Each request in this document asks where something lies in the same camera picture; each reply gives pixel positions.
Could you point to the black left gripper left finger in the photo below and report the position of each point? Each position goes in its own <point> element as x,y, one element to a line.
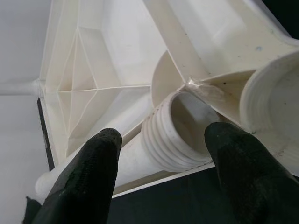
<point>84,182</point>

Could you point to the white plastic table top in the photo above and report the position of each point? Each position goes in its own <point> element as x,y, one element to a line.
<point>210,35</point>

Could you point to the black tablecloth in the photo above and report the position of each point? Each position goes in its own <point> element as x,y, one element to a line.
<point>175,200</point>

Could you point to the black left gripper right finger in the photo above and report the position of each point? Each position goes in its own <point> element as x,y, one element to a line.
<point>252,177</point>

